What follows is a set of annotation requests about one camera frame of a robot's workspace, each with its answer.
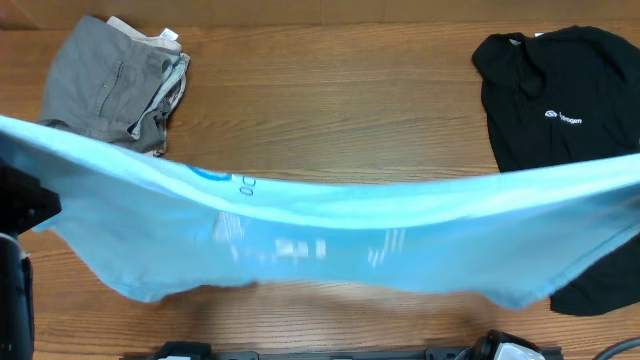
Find grey folded shorts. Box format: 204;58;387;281
38;16;170;153

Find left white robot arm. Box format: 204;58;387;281
1;162;61;360

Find black t-shirt white logo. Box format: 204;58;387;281
472;26;639;316

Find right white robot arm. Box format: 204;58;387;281
455;330;545;360

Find light blue printed t-shirt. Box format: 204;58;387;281
1;117;639;308

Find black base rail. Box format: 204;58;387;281
119;341;565;360

